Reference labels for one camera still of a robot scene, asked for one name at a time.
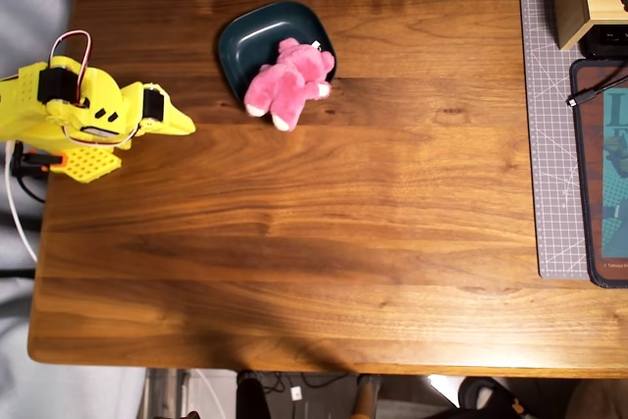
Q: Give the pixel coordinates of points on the dark teal plate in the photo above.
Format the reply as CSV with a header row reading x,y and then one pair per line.
x,y
255,36

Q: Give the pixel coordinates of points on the yellow perforated robot base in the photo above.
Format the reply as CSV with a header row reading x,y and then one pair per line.
x,y
93,164

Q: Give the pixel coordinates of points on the small white plug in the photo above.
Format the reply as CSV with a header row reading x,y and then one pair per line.
x,y
296,393

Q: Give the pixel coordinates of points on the grey cutting mat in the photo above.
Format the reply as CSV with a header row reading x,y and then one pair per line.
x,y
549,144

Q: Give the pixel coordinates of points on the printed black-edged mouse pad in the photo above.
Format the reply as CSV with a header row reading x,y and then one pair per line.
x,y
613,169

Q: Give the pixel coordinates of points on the wooden chair leg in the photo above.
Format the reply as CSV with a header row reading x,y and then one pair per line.
x,y
365,398

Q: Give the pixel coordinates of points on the orange black clamp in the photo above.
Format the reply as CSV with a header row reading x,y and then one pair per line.
x,y
49,160

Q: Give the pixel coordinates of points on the black office chair base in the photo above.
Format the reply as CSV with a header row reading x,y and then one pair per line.
x,y
486,398

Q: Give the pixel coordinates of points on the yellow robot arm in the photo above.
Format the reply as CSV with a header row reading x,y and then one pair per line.
x,y
64,95

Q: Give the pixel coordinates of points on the pink plush bear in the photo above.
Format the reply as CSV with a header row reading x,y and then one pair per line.
x,y
289,80

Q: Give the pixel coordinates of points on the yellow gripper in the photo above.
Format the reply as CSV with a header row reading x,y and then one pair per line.
x,y
153,104

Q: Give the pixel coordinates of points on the black device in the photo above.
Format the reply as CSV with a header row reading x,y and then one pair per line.
x,y
606,41

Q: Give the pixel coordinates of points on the grey metal table leg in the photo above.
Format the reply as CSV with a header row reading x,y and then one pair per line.
x,y
167,394

